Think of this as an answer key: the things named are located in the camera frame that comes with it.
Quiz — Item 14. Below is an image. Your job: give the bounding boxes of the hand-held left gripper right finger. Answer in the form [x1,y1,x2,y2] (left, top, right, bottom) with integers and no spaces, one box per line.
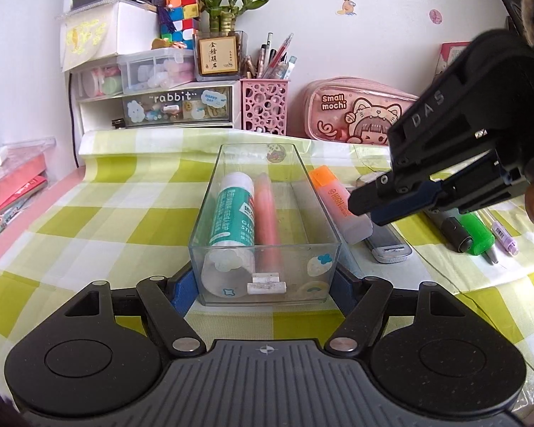
[325,263,468,359]

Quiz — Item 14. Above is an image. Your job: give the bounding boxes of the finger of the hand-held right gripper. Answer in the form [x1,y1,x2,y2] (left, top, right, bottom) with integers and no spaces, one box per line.
[371,152,526,227]
[348,171,441,216]

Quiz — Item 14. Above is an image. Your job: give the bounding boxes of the stack of books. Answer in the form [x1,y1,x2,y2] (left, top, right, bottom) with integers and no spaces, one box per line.
[0,155,49,236]

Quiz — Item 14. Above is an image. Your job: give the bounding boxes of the green highlighter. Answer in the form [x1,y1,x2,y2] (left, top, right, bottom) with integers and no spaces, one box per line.
[458,211,494,256]

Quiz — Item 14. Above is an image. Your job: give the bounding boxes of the clear lidded storage box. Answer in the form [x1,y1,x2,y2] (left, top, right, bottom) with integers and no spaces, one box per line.
[117,48,197,96]
[71,60,125,99]

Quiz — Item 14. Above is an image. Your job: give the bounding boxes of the white drawer organiser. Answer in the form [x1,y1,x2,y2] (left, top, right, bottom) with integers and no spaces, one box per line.
[78,81,242,133]

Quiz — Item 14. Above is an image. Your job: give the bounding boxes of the gold trinket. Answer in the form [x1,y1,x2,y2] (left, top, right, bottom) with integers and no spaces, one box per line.
[151,38,185,52]

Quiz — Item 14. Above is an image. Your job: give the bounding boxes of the bunch of pens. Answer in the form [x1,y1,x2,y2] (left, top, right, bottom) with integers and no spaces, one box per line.
[245,32,299,80]

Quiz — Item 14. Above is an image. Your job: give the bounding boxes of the pink pen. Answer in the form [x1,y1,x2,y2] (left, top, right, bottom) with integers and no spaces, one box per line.
[253,173,283,283]

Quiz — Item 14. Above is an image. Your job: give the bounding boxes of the pink perforated pen holder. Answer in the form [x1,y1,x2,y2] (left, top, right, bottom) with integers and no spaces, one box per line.
[240,78,291,136]

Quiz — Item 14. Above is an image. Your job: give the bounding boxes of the pink pencil case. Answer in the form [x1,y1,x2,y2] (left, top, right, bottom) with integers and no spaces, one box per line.
[303,77,421,147]

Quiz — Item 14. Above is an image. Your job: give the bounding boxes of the green white glue stick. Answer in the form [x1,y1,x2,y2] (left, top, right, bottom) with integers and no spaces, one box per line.
[201,172,256,296]

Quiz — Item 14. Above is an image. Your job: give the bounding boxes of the colourful puzzle cube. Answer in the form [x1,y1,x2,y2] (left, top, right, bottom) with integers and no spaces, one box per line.
[160,0,201,49]

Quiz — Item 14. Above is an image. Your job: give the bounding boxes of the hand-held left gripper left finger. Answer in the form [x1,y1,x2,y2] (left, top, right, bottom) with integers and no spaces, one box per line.
[67,262,208,359]

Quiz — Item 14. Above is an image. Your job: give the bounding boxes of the purple pen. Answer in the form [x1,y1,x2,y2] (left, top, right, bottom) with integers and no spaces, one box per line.
[474,209,501,265]
[476,207,519,256]

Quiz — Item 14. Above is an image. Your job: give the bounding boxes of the black cable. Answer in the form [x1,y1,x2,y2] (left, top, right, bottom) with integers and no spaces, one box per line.
[68,0,94,170]

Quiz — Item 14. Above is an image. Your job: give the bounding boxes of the black marker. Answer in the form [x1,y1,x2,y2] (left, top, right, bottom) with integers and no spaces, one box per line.
[423,209,475,254]

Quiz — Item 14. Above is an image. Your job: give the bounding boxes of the grey white utility knife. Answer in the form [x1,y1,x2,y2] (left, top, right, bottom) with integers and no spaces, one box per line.
[362,220,414,263]

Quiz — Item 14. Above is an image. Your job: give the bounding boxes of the lucky bamboo plant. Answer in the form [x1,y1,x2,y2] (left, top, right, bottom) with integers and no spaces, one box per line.
[193,0,268,36]

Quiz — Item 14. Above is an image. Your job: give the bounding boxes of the orange highlighter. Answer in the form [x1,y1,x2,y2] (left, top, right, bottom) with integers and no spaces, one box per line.
[308,165,373,245]

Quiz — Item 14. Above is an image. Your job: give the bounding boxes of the glass vase with framed label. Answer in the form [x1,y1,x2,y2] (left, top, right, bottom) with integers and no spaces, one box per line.
[192,30,248,81]

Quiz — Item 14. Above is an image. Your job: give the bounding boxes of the clear plastic box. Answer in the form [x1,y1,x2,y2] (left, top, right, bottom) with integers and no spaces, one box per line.
[188,143,342,307]

